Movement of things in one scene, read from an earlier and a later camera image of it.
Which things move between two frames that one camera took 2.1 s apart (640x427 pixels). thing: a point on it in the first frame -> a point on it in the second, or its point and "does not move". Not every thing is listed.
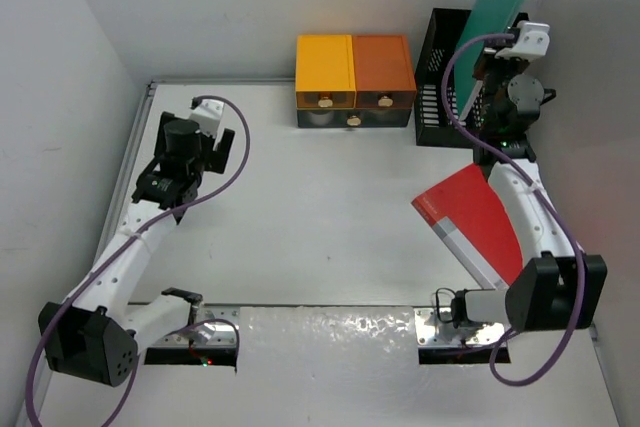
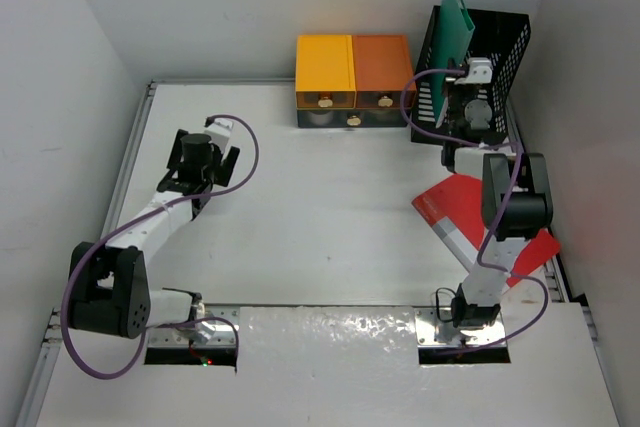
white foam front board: (348, 366) does not move
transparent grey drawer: (327, 118) does not move
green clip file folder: (494, 8) -> (453, 31)
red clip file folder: (474, 218) does not move
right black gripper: (502, 61) -> (453, 87)
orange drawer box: (384, 76) does not move
